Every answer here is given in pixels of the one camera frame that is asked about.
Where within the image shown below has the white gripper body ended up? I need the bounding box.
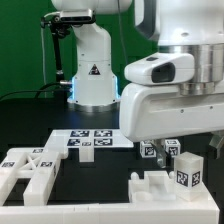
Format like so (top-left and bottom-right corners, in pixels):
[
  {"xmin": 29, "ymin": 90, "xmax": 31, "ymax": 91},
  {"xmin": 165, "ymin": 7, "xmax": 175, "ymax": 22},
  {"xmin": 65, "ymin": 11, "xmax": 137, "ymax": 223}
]
[{"xmin": 119, "ymin": 81, "xmax": 224, "ymax": 142}]

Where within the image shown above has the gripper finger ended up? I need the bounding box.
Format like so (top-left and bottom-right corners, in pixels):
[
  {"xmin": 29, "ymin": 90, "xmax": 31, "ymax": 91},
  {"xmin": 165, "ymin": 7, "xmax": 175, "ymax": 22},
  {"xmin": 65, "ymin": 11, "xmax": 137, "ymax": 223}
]
[
  {"xmin": 209, "ymin": 130, "xmax": 224, "ymax": 150},
  {"xmin": 152, "ymin": 140, "xmax": 166, "ymax": 168}
]

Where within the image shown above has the white chair seat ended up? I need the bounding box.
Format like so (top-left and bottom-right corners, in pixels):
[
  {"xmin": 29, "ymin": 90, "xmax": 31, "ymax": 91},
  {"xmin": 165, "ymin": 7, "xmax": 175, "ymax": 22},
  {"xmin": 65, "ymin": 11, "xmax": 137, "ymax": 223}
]
[{"xmin": 128, "ymin": 171, "xmax": 187, "ymax": 203}]

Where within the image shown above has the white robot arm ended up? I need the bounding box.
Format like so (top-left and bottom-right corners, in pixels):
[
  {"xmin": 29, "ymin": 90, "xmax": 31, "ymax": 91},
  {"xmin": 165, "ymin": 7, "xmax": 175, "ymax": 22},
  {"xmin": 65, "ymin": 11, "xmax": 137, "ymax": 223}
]
[{"xmin": 52, "ymin": 0, "xmax": 224, "ymax": 148}]

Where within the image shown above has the white chair nut cube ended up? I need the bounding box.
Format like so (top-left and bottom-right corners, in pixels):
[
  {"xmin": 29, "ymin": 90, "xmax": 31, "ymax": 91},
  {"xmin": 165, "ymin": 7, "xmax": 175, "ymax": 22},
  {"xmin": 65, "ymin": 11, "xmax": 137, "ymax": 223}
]
[
  {"xmin": 164, "ymin": 139, "xmax": 181, "ymax": 157},
  {"xmin": 140, "ymin": 141, "xmax": 156, "ymax": 158}
]

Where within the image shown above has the white corner fence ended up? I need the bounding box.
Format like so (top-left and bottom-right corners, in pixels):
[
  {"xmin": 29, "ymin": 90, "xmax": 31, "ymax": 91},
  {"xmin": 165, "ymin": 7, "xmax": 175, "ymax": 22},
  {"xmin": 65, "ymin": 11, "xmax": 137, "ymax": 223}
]
[{"xmin": 0, "ymin": 179, "xmax": 219, "ymax": 224}]

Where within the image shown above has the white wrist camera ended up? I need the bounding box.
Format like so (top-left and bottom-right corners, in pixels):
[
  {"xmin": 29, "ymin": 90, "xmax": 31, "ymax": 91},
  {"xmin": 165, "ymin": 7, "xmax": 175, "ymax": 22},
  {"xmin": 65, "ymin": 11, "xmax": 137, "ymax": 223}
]
[{"xmin": 124, "ymin": 53, "xmax": 195, "ymax": 86}]

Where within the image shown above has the black cable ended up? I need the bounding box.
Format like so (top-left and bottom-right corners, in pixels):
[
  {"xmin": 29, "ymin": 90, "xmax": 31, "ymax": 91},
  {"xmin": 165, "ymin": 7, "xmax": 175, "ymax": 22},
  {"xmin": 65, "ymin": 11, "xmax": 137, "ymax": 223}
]
[{"xmin": 0, "ymin": 82, "xmax": 63, "ymax": 102}]

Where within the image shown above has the white chair back frame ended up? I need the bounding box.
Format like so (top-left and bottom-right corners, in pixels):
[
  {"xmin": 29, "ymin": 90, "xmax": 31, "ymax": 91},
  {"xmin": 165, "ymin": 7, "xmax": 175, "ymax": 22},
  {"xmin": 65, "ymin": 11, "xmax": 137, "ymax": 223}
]
[{"xmin": 0, "ymin": 147, "xmax": 63, "ymax": 207}]

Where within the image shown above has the black camera stand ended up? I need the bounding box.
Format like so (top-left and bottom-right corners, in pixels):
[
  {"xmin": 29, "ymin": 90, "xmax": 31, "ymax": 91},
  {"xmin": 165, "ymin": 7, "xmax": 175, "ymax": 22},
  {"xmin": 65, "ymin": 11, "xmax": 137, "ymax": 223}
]
[{"xmin": 40, "ymin": 15, "xmax": 71, "ymax": 100}]

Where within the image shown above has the grey camera on stand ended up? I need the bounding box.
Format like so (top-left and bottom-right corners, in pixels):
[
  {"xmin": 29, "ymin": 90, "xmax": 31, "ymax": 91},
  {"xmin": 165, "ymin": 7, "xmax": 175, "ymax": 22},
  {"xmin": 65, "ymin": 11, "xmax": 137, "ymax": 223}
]
[{"xmin": 59, "ymin": 9, "xmax": 93, "ymax": 23}]

